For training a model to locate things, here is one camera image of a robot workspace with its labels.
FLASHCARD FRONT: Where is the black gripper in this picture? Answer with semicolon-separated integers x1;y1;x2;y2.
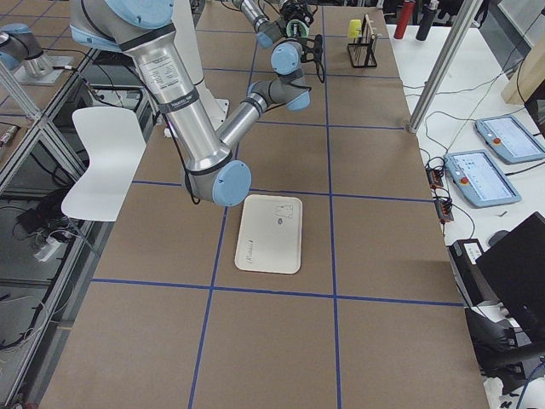
279;0;311;24

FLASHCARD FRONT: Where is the light green plastic cup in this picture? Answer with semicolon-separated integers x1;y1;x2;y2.
285;19;310;38

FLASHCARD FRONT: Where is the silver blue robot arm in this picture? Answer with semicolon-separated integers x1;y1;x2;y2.
70;0;313;206
231;1;314;49

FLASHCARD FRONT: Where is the yellow plastic cup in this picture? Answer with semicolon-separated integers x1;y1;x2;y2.
347;19;362;39

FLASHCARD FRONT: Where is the cream rabbit tray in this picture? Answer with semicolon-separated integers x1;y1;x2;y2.
234;194;302;274

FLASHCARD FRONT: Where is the red cylindrical bottle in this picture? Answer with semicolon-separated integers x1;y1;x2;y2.
393;0;416;39

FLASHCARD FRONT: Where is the black cylindrical bottle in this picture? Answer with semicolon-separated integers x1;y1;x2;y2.
416;0;439;41

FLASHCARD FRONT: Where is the white plastic chair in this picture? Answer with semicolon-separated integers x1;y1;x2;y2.
61;107;146;222

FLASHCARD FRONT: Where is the near blue teach pendant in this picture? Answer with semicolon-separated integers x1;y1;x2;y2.
444;150;522;208

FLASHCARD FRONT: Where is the blue teach pendant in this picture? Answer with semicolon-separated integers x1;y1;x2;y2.
444;150;522;208
475;114;544;164

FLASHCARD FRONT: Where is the far blue teach pendant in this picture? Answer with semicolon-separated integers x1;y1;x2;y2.
475;114;544;164

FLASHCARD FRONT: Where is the black laptop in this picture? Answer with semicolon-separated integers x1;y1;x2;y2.
476;211;544;342

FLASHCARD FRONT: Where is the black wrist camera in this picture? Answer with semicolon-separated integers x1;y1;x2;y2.
301;34;325;84

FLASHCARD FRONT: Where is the black wire cup rack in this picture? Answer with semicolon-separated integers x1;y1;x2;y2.
347;14;378;68

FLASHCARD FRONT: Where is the aluminium frame post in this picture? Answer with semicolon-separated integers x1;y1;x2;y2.
407;0;483;134

